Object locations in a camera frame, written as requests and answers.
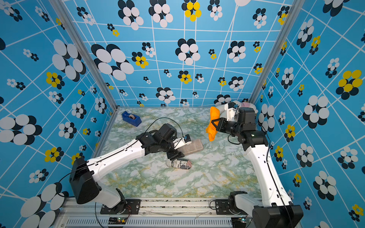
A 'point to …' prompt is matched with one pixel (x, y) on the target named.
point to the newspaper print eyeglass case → (179, 163)
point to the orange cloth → (210, 129)
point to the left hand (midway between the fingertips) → (183, 147)
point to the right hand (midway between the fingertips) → (215, 121)
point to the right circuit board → (239, 221)
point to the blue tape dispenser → (131, 118)
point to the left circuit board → (117, 220)
